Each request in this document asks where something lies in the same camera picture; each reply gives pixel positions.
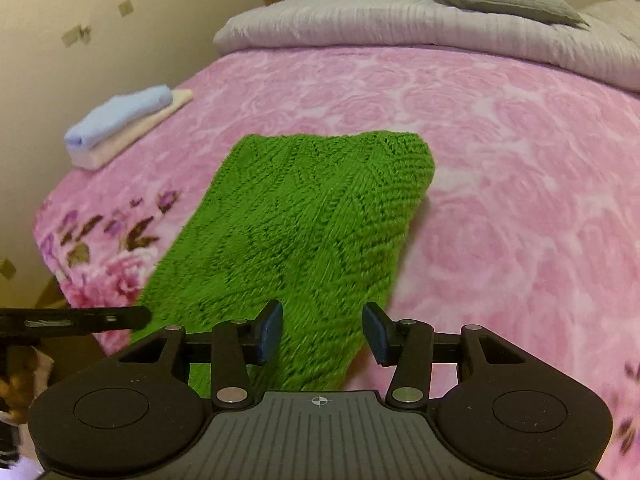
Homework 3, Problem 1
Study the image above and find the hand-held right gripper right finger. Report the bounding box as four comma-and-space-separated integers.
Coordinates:
361, 302, 527, 407

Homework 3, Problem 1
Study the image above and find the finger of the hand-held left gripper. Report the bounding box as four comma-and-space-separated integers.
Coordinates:
0, 305, 153, 337

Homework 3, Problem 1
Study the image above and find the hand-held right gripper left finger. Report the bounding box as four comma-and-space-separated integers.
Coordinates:
117, 300, 285, 409

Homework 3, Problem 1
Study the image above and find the green knitted sweater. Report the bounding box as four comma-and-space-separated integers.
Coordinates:
131, 131, 436, 391

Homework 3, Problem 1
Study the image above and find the pink floral blanket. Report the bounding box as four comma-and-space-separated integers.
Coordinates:
34, 45, 640, 480

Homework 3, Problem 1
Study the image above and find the folded cream towel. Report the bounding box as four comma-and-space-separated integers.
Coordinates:
70, 89, 194, 171

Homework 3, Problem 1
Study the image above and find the folded blue towel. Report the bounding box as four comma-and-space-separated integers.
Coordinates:
64, 85, 174, 153

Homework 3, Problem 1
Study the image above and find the pale ribbed duvet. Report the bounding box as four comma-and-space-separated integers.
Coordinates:
213, 0, 640, 93

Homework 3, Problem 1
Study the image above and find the white pillow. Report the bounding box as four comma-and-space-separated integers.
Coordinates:
580, 0, 640, 43

